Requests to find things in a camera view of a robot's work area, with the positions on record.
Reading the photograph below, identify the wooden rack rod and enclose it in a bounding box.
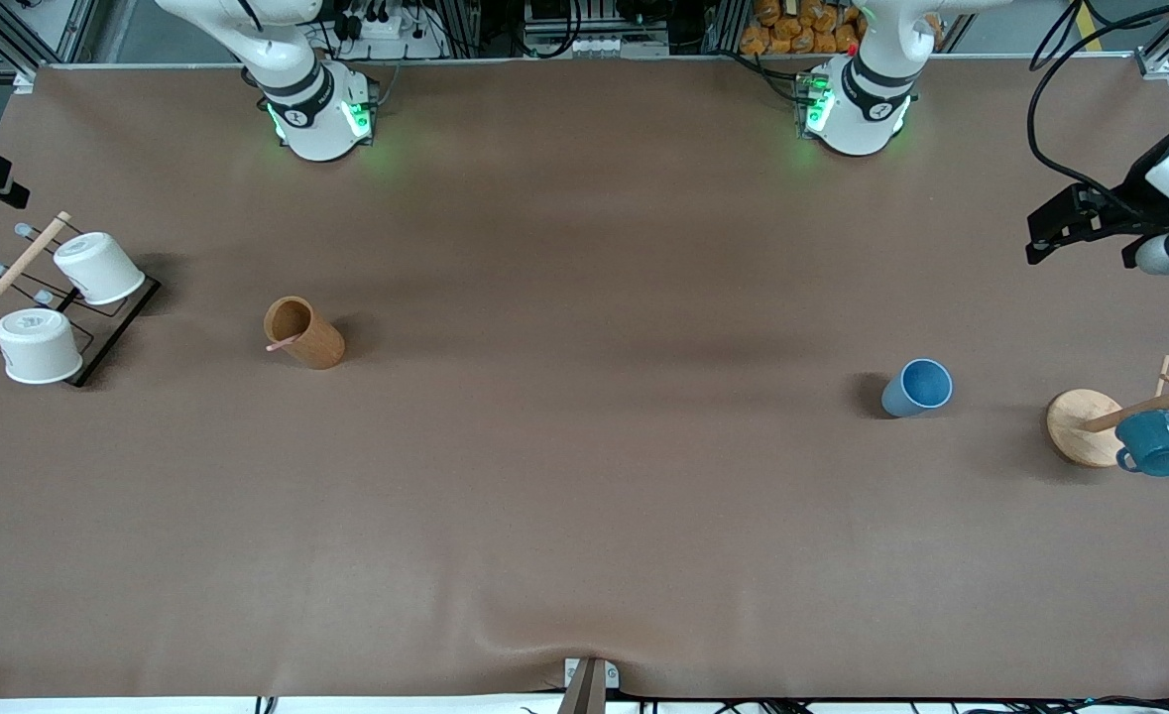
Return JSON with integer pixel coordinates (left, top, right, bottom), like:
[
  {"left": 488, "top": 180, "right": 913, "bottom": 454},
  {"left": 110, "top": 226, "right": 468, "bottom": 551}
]
[{"left": 0, "top": 211, "right": 72, "bottom": 346}]

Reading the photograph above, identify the light blue plastic cup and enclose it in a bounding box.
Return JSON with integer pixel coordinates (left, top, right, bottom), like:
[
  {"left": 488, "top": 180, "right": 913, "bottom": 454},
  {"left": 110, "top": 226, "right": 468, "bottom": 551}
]
[{"left": 880, "top": 358, "right": 954, "bottom": 418}]

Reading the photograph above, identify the brown wooden cup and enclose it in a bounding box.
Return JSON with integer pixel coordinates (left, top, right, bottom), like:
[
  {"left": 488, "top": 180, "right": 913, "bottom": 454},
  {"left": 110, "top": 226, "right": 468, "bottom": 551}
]
[{"left": 264, "top": 296, "right": 346, "bottom": 370}]

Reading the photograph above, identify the black wire cup rack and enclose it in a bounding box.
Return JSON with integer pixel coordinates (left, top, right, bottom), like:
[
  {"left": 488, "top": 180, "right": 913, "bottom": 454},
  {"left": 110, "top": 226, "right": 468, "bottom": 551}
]
[{"left": 0, "top": 223, "right": 162, "bottom": 389}]

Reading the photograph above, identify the bag of orange snacks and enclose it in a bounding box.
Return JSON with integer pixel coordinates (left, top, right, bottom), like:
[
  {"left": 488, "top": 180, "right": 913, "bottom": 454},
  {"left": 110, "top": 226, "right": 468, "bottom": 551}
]
[{"left": 740, "top": 0, "right": 870, "bottom": 57}]

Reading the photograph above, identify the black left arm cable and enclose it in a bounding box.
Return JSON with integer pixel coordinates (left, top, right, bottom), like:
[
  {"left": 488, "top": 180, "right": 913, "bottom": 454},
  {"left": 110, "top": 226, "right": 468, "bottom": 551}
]
[{"left": 1026, "top": 0, "right": 1169, "bottom": 221}]

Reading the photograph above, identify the metal table clamp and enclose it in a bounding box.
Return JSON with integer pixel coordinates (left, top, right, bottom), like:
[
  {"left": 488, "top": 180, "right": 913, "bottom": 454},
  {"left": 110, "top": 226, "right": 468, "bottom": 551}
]
[{"left": 556, "top": 656, "right": 621, "bottom": 714}]

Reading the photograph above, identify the white paper cup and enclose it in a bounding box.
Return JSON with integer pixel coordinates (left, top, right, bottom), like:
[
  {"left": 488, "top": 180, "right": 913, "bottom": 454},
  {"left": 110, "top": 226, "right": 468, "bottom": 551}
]
[
  {"left": 54, "top": 232, "right": 147, "bottom": 306},
  {"left": 0, "top": 308, "right": 84, "bottom": 385}
]

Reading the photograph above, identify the teal enamel mug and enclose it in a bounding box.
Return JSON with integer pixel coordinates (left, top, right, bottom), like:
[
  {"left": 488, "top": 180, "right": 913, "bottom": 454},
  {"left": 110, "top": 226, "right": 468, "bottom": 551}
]
[{"left": 1114, "top": 410, "right": 1169, "bottom": 478}]

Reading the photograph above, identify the wooden mug tree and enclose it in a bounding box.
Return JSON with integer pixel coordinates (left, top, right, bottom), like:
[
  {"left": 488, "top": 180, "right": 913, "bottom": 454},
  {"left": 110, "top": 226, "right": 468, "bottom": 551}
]
[{"left": 1046, "top": 355, "right": 1169, "bottom": 468}]

